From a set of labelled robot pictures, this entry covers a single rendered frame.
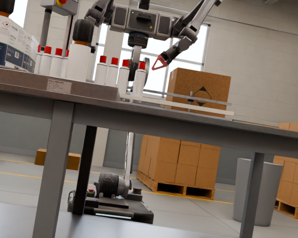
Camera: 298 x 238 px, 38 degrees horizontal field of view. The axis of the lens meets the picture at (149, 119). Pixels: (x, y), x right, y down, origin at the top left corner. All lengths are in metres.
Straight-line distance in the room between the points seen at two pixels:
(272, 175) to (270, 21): 4.70
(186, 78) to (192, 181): 3.44
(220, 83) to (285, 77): 6.31
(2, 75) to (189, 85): 1.20
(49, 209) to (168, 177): 4.29
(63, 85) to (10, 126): 6.34
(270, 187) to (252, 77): 4.18
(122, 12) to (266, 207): 2.52
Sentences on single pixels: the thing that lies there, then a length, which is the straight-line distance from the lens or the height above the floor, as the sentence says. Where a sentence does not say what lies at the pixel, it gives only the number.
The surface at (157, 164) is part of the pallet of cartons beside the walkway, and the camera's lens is 5.53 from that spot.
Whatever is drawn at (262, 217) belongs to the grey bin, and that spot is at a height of 0.09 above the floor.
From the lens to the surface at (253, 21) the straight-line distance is 8.54.
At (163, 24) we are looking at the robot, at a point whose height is 1.45.
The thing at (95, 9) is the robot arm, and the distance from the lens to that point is 2.13.
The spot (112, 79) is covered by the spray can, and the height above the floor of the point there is 0.98.
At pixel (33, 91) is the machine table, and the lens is 1.32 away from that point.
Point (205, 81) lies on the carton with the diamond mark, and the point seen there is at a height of 1.07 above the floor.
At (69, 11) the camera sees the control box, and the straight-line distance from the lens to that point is 2.30.
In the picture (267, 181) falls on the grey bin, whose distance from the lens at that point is 4.45.
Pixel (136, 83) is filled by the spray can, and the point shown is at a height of 0.98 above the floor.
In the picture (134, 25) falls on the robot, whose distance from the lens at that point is 2.87.
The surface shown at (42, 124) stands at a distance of 7.65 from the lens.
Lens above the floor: 0.77
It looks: 1 degrees up
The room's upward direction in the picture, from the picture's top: 9 degrees clockwise
